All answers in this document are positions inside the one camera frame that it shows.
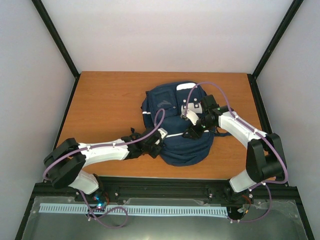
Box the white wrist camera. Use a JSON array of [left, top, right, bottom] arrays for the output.
[[157, 128, 168, 139], [180, 109, 199, 126]]

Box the light blue slotted cable duct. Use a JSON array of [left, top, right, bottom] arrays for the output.
[[38, 203, 228, 218]]

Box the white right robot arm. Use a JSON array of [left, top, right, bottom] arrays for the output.
[[181, 95, 286, 193]]

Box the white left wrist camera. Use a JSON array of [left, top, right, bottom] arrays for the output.
[[157, 128, 168, 139]]

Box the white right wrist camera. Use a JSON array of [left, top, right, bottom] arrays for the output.
[[180, 109, 199, 126]]

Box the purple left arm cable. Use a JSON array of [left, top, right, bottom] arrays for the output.
[[42, 108, 166, 229]]

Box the black right frame post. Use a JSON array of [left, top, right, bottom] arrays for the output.
[[251, 0, 305, 77]]

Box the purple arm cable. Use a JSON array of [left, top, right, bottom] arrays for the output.
[[42, 108, 166, 229], [183, 81, 289, 224]]

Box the black frame post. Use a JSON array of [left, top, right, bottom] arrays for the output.
[[31, 0, 81, 78], [251, 0, 305, 77]]

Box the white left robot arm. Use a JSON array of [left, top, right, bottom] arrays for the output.
[[43, 128, 168, 202]]

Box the navy blue student backpack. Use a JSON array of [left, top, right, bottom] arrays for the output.
[[141, 81, 230, 167]]

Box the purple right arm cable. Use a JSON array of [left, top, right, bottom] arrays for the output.
[[183, 81, 289, 224]]

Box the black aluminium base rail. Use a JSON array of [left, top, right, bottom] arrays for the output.
[[32, 174, 261, 202]]

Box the black left frame post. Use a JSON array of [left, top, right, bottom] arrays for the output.
[[31, 0, 81, 78]]

